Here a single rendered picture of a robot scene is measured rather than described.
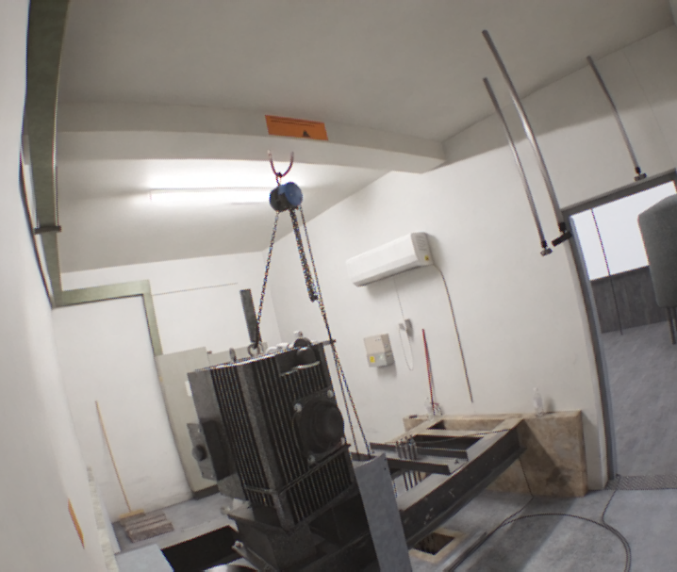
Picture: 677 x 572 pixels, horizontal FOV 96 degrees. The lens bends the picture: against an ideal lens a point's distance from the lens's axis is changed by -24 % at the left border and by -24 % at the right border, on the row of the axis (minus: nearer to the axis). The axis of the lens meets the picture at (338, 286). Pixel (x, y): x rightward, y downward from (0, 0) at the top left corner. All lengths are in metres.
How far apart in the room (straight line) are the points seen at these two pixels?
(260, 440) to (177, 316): 3.57
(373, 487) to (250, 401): 0.67
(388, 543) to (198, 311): 3.86
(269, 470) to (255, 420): 0.21
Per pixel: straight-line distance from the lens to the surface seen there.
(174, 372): 4.72
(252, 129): 2.20
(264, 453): 1.62
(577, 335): 2.91
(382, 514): 1.91
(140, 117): 2.03
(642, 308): 9.49
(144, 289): 4.90
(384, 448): 3.06
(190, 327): 5.06
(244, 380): 1.57
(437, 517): 2.51
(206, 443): 1.80
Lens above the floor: 1.68
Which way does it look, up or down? 5 degrees up
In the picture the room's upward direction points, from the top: 13 degrees counter-clockwise
